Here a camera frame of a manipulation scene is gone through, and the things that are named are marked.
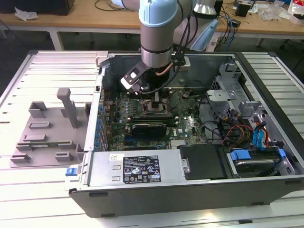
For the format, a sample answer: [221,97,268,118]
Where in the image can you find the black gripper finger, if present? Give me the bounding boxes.
[152,92,165,112]

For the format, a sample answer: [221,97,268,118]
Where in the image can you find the CPU socket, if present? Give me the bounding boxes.
[142,97,171,117]

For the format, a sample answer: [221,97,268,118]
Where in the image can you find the copper coloured curved tube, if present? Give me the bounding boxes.
[155,62,172,77]

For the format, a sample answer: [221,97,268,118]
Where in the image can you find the black graphics card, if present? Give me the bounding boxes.
[132,122,167,138]

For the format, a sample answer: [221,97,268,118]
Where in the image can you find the green motherboard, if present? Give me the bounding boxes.
[102,86,208,152]

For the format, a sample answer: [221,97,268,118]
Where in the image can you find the silver finned chipset heatsink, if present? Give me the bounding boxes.
[171,139,190,150]

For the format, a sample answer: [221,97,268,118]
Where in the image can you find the black rating label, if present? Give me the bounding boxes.
[123,155,162,183]

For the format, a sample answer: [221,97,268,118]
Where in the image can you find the silver metal drive cage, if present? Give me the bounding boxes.
[205,59,270,124]

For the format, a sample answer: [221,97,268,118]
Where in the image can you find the black flat bay cover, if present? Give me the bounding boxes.
[177,143,226,181]

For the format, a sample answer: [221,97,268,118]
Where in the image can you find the silver power supply unit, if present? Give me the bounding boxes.
[87,149,188,188]

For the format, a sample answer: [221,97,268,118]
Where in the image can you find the black open PC case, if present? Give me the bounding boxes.
[68,51,304,218]

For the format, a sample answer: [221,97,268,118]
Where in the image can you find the blue disk carrier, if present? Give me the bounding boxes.
[227,148,287,178]

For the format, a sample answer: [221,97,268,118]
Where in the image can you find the wooden desk white legs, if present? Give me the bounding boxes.
[0,0,304,52]

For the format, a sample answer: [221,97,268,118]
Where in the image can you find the grey plastic parts rack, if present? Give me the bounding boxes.
[9,87,92,168]

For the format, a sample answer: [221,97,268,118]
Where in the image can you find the small black container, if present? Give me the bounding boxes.
[235,1,250,18]

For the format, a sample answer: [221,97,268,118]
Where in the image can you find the black hard disk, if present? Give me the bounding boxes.
[234,153,282,178]

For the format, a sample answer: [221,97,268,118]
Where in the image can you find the clear plastic bags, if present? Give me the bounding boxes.
[258,2,289,21]

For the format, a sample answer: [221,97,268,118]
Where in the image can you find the large black box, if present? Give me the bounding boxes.
[0,0,75,15]

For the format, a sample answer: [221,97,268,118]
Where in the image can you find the white crumpled plastic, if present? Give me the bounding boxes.
[13,6,39,22]

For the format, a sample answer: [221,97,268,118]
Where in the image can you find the white red bag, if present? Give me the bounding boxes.
[287,0,304,25]

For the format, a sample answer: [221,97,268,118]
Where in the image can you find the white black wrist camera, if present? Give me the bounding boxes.
[120,62,152,95]

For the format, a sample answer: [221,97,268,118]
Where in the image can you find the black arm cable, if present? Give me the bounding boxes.
[149,0,193,94]

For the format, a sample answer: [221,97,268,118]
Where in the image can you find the black power cable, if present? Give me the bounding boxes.
[197,95,228,145]

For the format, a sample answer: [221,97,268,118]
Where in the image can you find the orange yellow wire bundle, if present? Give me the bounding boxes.
[222,124,255,144]

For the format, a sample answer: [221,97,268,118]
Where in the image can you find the blue flat data cable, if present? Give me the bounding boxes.
[252,127,269,151]

